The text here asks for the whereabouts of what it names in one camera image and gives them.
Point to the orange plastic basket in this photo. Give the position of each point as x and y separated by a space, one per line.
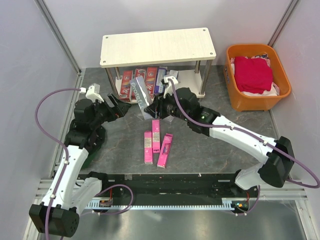
241 102

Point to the silver red toothpaste box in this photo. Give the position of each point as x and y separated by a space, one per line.
125 89

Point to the white RiO toothpaste box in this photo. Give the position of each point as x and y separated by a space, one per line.
173 73

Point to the purple toothpaste box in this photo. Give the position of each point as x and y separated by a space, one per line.
159 86

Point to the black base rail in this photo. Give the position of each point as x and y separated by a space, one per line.
149 188

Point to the slotted cable duct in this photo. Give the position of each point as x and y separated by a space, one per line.
227 205

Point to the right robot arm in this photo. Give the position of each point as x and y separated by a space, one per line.
273 167

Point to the clear Protefix box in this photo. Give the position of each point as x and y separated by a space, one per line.
141 93

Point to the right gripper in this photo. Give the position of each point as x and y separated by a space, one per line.
158 106

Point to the red 3D toothpaste box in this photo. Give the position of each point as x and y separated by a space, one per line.
150 79

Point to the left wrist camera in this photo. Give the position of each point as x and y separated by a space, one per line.
92 93

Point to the pink box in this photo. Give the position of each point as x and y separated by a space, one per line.
165 150
156 142
148 149

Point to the silver backed toothpaste box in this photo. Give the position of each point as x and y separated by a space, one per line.
140 72

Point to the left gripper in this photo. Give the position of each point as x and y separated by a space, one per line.
121 108

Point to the red folded cloth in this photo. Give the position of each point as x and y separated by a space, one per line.
252 75

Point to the white two-tier shelf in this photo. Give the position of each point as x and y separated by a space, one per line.
160 48

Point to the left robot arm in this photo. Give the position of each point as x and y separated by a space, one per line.
59 212

